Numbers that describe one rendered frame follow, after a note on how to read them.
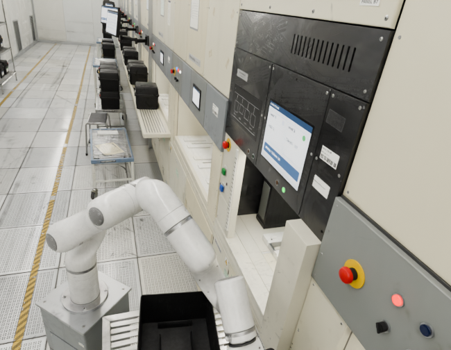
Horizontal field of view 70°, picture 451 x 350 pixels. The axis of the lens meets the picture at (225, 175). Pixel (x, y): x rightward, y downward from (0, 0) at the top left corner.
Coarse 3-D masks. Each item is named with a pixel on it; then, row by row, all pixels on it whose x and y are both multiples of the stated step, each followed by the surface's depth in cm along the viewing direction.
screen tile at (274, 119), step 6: (270, 114) 115; (276, 114) 111; (270, 120) 116; (276, 120) 111; (276, 126) 111; (282, 126) 107; (270, 132) 116; (282, 132) 108; (270, 138) 116; (276, 138) 112; (282, 138) 108; (276, 144) 112
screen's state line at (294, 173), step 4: (264, 144) 121; (268, 144) 118; (264, 148) 121; (268, 148) 118; (272, 148) 115; (268, 152) 118; (272, 152) 115; (276, 152) 112; (272, 156) 115; (276, 156) 113; (280, 156) 110; (276, 160) 113; (280, 160) 110; (284, 160) 107; (280, 164) 110; (284, 164) 107; (288, 164) 105; (284, 168) 108; (288, 168) 105; (292, 168) 103; (288, 172) 106; (292, 172) 103; (296, 172) 101; (292, 176) 103; (296, 176) 101; (296, 180) 101
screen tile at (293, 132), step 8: (288, 128) 104; (296, 128) 99; (288, 136) 104; (296, 136) 100; (288, 144) 105; (304, 144) 96; (288, 152) 105; (296, 152) 100; (304, 152) 96; (296, 160) 100
